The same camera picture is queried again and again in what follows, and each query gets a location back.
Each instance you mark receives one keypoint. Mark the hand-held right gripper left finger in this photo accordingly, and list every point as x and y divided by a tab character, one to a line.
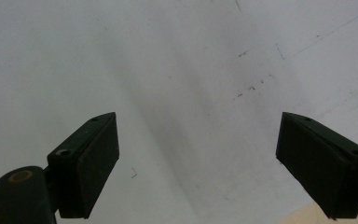
87	168

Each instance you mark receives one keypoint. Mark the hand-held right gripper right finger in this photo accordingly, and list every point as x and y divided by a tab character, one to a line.
320	168

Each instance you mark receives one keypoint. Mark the white table mat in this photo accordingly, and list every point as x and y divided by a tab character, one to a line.
180	77

